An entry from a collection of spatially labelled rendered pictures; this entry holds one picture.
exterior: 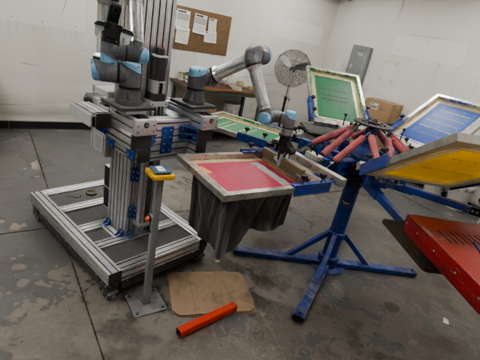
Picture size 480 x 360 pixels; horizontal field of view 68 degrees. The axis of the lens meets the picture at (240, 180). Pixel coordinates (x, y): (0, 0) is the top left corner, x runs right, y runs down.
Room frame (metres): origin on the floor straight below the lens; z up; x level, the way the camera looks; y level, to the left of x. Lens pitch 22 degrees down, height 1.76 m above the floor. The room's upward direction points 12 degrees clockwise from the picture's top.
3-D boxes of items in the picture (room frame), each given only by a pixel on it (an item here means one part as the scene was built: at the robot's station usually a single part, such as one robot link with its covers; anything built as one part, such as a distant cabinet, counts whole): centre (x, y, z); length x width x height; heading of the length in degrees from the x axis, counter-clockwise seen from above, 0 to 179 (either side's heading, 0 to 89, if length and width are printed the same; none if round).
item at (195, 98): (2.41, 0.42, 1.31); 0.15 x 0.15 x 0.10
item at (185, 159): (2.09, -0.07, 0.97); 0.79 x 0.58 x 0.04; 128
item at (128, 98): (2.02, 0.72, 1.31); 0.15 x 0.15 x 0.10
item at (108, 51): (1.73, 0.71, 1.56); 0.11 x 0.08 x 0.11; 116
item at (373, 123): (2.73, -0.91, 0.67); 0.39 x 0.39 x 1.35
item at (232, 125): (3.08, -0.07, 1.05); 1.08 x 0.61 x 0.23; 68
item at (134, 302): (1.84, 0.45, 0.48); 0.22 x 0.22 x 0.96; 38
